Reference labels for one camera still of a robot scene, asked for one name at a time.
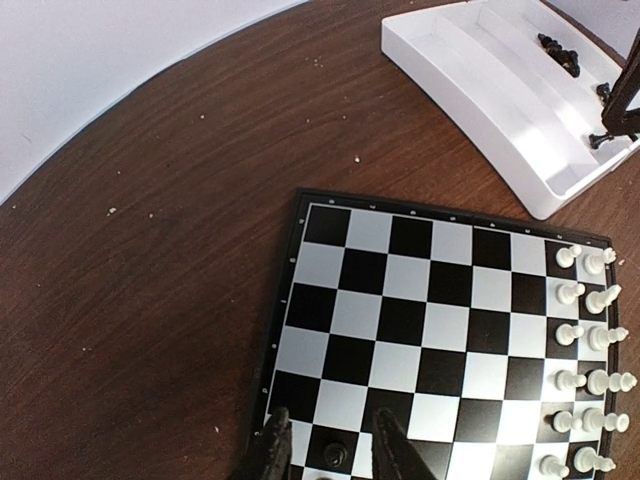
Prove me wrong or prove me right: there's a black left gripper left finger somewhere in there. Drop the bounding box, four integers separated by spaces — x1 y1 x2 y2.
228 407 292 480

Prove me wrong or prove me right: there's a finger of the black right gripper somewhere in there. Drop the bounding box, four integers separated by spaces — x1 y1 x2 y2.
601 33 639 137

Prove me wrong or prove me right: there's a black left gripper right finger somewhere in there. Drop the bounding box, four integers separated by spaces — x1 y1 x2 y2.
372 408 436 480

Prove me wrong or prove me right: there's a white plastic divided tray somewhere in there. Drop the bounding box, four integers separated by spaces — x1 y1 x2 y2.
381 1 639 220

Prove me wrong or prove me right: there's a black white chessboard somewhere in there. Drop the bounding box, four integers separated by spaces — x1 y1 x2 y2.
250 190 612 479

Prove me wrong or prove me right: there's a pile of black chess pieces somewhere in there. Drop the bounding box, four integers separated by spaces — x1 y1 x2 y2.
537 33 614 150

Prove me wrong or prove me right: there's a white chess piece row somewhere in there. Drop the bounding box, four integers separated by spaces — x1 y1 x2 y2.
529 241 637 479

